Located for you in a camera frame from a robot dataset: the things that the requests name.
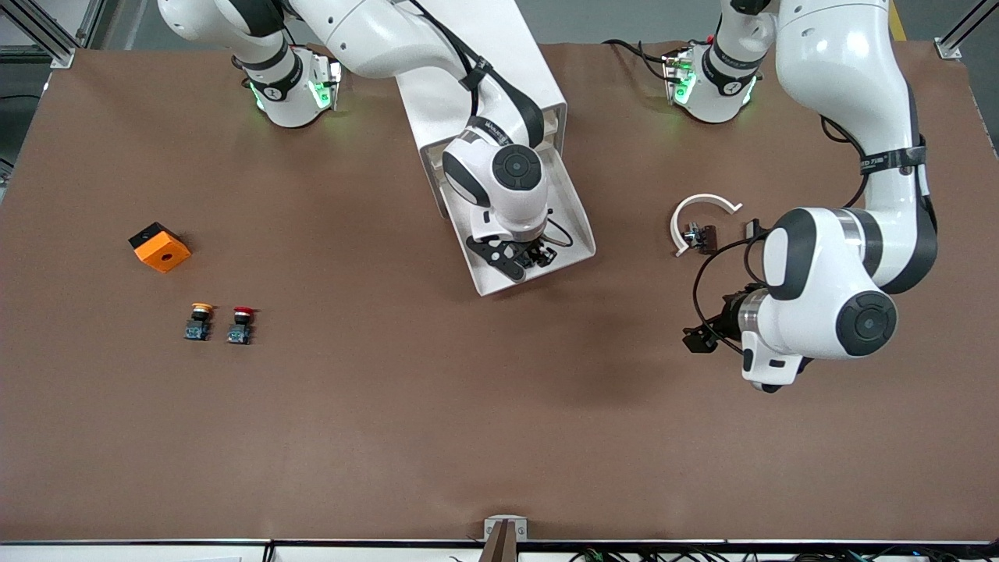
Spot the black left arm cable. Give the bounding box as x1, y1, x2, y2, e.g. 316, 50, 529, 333
693, 116, 871, 348

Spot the orange box with black base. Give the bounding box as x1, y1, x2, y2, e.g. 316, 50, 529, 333
128, 222, 192, 274

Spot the red push button switch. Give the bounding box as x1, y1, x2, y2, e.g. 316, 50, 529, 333
226, 306, 258, 346

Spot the aluminium frame profile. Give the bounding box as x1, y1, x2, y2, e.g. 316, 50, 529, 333
0, 0, 79, 67
935, 0, 999, 59

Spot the white table edge frame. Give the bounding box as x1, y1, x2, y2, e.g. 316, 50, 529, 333
0, 539, 999, 562

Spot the black cable bundle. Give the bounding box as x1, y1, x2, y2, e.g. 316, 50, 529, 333
570, 546, 999, 562

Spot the white curved plastic ring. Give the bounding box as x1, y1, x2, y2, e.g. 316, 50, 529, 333
670, 193, 744, 258

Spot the brown switch component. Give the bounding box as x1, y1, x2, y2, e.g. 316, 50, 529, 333
683, 222, 719, 256

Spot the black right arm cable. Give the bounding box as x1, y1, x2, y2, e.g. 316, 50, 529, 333
410, 0, 547, 149

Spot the brown table cover sheet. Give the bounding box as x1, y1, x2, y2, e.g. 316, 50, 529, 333
0, 41, 999, 543

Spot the black arm base cable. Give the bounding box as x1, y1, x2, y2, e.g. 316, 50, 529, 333
603, 37, 674, 79

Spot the grey metal bracket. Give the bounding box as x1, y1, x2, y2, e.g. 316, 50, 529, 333
484, 515, 529, 541

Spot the yellow push button switch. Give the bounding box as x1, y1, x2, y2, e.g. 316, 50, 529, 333
184, 302, 218, 343

